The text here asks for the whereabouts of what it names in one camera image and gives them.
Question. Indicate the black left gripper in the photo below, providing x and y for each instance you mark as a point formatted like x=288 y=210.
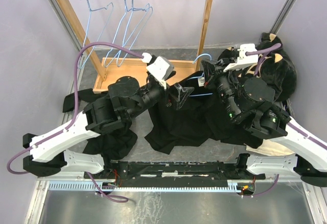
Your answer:
x=169 y=99

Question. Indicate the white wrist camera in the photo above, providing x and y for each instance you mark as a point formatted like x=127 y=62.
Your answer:
x=243 y=60
x=159 y=67

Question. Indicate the cream folded cloth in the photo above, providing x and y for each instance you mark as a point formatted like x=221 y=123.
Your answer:
x=270 y=148

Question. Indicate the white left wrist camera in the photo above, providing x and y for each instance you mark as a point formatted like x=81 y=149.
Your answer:
x=159 y=67

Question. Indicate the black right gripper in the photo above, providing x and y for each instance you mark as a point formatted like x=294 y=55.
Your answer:
x=214 y=74

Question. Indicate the light blue cable duct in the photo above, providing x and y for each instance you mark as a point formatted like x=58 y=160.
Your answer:
x=152 y=185

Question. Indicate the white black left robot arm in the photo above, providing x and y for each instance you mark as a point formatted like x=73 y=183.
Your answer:
x=126 y=99

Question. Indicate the black shirt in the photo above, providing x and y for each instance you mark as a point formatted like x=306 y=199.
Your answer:
x=201 y=117
x=113 y=146

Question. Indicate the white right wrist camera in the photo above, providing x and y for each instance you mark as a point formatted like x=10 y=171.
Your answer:
x=243 y=60

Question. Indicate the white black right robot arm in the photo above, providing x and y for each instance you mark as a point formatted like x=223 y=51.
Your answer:
x=251 y=105

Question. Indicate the black cream fleece garment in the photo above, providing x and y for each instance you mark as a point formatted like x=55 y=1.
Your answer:
x=274 y=66

